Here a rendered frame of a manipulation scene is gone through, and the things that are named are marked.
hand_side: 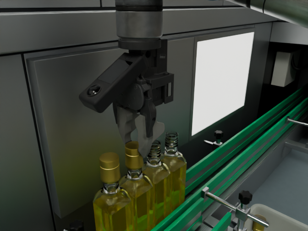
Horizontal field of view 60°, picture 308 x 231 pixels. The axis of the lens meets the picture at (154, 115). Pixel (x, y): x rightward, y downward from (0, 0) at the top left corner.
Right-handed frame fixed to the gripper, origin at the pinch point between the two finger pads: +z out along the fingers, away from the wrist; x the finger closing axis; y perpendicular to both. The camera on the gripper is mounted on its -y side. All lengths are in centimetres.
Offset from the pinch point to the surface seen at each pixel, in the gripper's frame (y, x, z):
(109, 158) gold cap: -6.1, -0.5, -0.8
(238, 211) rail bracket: 19.2, -14.1, 19.0
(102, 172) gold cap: -7.4, -0.1, 1.5
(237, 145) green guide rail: 56, 4, 24
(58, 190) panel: -10.5, 11.8, 10.2
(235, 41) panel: 62, 13, -13
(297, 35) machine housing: 104, 4, -12
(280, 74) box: 116, 12, 9
